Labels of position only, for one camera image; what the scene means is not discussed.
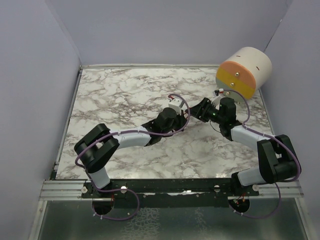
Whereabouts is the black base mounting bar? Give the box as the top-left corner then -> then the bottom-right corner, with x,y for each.
81,178 -> 259,208

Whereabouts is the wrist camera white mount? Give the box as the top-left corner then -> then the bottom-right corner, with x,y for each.
168,95 -> 184,115
212,88 -> 224,107

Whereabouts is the aluminium extrusion rail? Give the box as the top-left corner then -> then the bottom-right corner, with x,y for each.
39,180 -> 85,201
258,181 -> 304,198

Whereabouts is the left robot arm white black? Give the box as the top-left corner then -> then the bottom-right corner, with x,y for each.
74,107 -> 189,198

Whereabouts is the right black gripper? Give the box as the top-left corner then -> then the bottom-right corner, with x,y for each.
186,97 -> 225,125

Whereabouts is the cylindrical drawer box pastel front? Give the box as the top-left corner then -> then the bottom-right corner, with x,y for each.
215,46 -> 272,103

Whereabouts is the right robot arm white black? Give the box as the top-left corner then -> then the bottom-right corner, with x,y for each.
190,97 -> 301,196

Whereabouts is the right aluminium extrusion rail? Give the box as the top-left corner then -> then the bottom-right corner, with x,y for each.
258,181 -> 304,198

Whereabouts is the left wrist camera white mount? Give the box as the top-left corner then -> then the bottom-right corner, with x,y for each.
168,95 -> 184,115

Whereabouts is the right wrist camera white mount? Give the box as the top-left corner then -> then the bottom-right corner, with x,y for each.
212,88 -> 224,107

